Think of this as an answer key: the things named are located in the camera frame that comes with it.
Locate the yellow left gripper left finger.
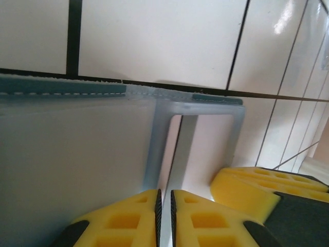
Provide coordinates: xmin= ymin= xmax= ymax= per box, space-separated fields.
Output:
xmin=48 ymin=189 xmax=162 ymax=247

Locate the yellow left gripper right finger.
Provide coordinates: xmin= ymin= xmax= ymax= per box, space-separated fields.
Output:
xmin=171 ymin=189 xmax=286 ymax=247

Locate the clear blue plastic box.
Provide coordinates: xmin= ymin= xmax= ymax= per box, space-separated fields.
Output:
xmin=0 ymin=73 xmax=247 ymax=247

